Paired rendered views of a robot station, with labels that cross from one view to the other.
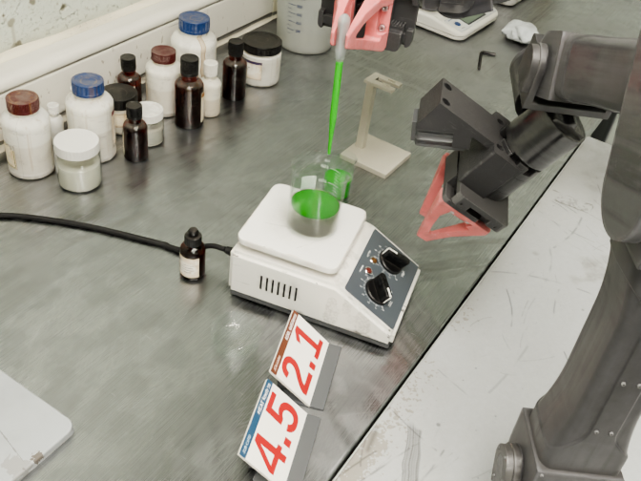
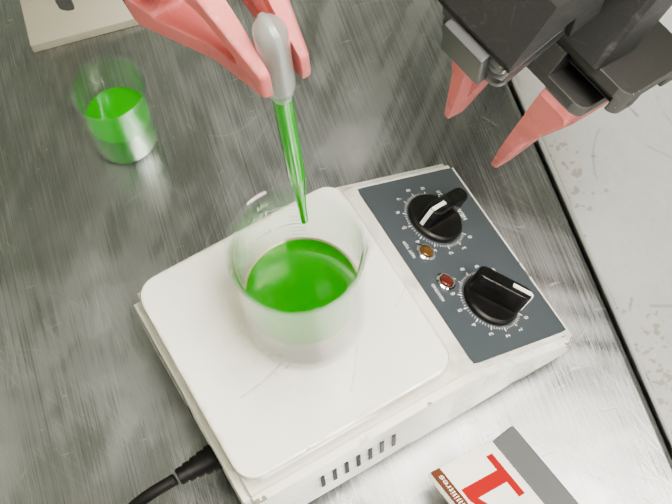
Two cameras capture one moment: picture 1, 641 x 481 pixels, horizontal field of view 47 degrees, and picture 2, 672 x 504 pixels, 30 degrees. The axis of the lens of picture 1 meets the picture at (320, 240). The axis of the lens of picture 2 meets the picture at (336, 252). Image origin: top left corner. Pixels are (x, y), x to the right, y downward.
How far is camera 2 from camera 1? 50 cm
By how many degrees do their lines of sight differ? 35
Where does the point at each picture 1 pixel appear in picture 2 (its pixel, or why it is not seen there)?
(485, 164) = (648, 13)
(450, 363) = (650, 275)
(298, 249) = (357, 391)
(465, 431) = not seen: outside the picture
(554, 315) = not seen: hidden behind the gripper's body
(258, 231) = (259, 428)
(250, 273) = (298, 490)
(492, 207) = (653, 48)
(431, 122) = (537, 43)
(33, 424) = not seen: outside the picture
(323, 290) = (445, 399)
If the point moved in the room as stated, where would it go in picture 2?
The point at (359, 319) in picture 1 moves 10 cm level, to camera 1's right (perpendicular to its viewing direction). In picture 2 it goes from (515, 371) to (637, 249)
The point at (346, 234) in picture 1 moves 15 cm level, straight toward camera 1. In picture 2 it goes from (373, 270) to (590, 486)
